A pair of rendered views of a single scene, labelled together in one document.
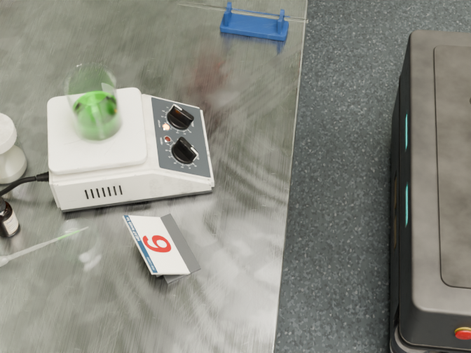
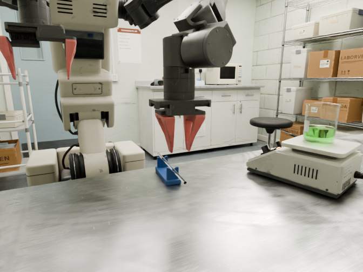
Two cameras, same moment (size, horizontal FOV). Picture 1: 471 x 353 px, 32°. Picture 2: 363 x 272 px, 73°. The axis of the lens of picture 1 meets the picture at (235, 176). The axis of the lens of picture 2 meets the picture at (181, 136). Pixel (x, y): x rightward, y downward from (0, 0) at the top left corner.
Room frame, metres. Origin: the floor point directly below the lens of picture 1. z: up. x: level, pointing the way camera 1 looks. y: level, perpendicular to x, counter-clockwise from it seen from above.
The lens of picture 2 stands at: (1.17, 0.42, 0.97)
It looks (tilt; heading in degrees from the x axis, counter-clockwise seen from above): 13 degrees down; 236
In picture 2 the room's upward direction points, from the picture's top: straight up
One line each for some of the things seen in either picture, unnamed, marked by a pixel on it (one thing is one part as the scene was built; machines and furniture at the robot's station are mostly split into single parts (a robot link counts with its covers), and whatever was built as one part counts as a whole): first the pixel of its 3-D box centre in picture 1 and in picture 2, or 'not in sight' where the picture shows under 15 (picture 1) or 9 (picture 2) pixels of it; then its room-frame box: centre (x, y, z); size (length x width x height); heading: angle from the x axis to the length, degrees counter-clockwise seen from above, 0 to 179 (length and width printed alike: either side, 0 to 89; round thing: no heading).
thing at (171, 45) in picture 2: not in sight; (181, 53); (0.92, 0.05, 1.01); 0.07 x 0.06 x 0.07; 94
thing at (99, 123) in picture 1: (94, 107); (320, 124); (0.65, 0.17, 0.88); 0.07 x 0.06 x 0.08; 12
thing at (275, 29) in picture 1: (254, 20); (167, 169); (0.90, -0.04, 0.77); 0.10 x 0.03 x 0.04; 76
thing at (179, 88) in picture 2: not in sight; (179, 88); (0.92, 0.04, 0.95); 0.10 x 0.07 x 0.07; 165
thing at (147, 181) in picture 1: (121, 148); (305, 161); (0.65, 0.14, 0.79); 0.22 x 0.13 x 0.08; 97
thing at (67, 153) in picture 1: (96, 129); (320, 144); (0.65, 0.17, 0.83); 0.12 x 0.12 x 0.01; 7
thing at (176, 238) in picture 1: (161, 242); not in sight; (0.52, 0.09, 0.77); 0.09 x 0.06 x 0.04; 25
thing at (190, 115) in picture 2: not in sight; (181, 127); (0.91, 0.04, 0.88); 0.07 x 0.07 x 0.09; 75
